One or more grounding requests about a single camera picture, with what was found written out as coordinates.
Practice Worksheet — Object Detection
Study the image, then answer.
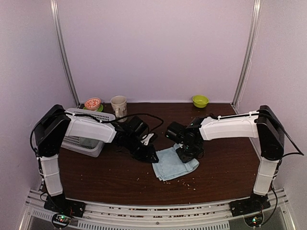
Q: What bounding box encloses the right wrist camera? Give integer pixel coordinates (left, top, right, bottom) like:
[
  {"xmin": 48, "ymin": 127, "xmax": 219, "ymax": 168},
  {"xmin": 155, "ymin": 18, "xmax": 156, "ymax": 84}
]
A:
[{"xmin": 165, "ymin": 122, "xmax": 186, "ymax": 144}]

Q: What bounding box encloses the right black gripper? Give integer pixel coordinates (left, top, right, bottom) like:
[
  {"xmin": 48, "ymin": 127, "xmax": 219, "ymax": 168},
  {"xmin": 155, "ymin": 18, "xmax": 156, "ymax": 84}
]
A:
[{"xmin": 176, "ymin": 143, "xmax": 204, "ymax": 164}]

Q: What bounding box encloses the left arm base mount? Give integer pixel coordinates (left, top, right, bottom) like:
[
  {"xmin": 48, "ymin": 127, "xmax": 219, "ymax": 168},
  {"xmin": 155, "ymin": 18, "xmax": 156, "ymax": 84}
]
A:
[{"xmin": 44, "ymin": 193, "xmax": 86, "ymax": 229}]

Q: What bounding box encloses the lime green bowl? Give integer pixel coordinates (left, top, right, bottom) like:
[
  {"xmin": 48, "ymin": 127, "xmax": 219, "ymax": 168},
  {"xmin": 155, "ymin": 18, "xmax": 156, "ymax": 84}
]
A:
[{"xmin": 192, "ymin": 95, "xmax": 209, "ymax": 108}]

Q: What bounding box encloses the green panda towel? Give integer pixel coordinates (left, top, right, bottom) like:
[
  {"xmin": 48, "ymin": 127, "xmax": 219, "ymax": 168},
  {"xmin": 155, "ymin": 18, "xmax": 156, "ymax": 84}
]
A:
[{"xmin": 80, "ymin": 137, "xmax": 99, "ymax": 148}]

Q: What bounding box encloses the red patterned bowl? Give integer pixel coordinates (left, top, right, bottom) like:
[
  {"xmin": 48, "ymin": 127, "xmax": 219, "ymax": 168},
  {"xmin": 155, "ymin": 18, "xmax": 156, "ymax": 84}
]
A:
[{"xmin": 84, "ymin": 98, "xmax": 101, "ymax": 111}]

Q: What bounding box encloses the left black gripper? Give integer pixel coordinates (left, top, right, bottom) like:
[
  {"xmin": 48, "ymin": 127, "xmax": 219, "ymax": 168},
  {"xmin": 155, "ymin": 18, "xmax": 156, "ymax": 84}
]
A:
[{"xmin": 126, "ymin": 135, "xmax": 159, "ymax": 162}]

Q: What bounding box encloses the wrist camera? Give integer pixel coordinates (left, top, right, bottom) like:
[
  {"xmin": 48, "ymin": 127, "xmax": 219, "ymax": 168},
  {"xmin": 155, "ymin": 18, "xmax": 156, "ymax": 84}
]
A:
[
  {"xmin": 128, "ymin": 116, "xmax": 158, "ymax": 146},
  {"xmin": 165, "ymin": 122, "xmax": 186, "ymax": 144}
]

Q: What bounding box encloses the white plastic basket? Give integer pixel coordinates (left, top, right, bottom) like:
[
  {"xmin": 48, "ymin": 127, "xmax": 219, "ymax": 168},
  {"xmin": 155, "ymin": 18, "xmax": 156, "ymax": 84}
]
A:
[{"xmin": 61, "ymin": 108, "xmax": 116, "ymax": 157}]

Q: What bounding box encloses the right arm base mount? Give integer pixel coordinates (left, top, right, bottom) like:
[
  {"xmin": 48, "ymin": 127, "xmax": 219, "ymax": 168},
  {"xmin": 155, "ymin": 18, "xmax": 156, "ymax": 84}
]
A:
[{"xmin": 229, "ymin": 193, "xmax": 271, "ymax": 228}]

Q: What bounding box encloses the green saucer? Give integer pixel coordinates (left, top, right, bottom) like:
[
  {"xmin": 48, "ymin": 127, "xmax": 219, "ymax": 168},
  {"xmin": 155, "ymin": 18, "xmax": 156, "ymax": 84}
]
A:
[{"xmin": 83, "ymin": 103, "xmax": 104, "ymax": 112}]

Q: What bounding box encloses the left aluminium frame post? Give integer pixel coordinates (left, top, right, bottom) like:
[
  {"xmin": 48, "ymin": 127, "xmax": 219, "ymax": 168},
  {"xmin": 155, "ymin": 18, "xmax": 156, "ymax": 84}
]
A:
[{"xmin": 50, "ymin": 0, "xmax": 81, "ymax": 107}]

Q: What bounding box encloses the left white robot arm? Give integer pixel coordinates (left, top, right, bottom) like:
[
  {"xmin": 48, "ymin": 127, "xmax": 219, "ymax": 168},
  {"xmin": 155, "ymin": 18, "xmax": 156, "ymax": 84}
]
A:
[{"xmin": 30, "ymin": 104, "xmax": 159, "ymax": 213}]

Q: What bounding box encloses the aluminium frame post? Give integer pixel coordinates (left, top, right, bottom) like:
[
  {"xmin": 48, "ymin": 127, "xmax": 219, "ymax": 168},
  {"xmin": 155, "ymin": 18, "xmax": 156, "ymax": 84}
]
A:
[
  {"xmin": 50, "ymin": 0, "xmax": 81, "ymax": 107},
  {"xmin": 232, "ymin": 0, "xmax": 263, "ymax": 110}
]

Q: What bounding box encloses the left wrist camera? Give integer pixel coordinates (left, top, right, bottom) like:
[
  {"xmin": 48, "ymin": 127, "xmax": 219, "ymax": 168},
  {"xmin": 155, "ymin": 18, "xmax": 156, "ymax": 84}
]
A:
[{"xmin": 128, "ymin": 116, "xmax": 158, "ymax": 146}]

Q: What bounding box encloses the right aluminium frame post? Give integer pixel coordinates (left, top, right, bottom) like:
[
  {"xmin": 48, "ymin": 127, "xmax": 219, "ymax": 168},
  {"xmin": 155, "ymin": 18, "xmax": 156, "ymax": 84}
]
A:
[{"xmin": 232, "ymin": 0, "xmax": 263, "ymax": 110}]

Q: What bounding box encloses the light blue towel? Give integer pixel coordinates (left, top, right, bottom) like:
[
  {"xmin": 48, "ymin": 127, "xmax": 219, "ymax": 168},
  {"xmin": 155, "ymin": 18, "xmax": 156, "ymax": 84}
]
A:
[{"xmin": 152, "ymin": 144, "xmax": 200, "ymax": 182}]

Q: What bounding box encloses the front aluminium rail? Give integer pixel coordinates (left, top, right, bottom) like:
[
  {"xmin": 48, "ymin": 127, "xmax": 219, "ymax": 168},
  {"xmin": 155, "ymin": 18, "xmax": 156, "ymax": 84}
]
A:
[{"xmin": 18, "ymin": 189, "xmax": 298, "ymax": 230}]

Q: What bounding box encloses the beige ceramic mug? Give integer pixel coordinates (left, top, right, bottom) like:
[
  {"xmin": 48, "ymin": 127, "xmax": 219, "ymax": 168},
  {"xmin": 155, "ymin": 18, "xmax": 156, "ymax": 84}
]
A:
[{"xmin": 110, "ymin": 95, "xmax": 127, "ymax": 123}]

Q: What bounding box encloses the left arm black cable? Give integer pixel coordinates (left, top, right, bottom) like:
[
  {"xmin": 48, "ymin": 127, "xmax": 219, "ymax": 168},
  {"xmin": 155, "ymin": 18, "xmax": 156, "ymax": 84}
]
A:
[{"xmin": 30, "ymin": 113, "xmax": 165, "ymax": 159}]

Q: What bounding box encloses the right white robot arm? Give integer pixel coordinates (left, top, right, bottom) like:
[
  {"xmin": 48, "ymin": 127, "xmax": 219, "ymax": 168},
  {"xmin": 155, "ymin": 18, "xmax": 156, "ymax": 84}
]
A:
[{"xmin": 168, "ymin": 105, "xmax": 284, "ymax": 212}]

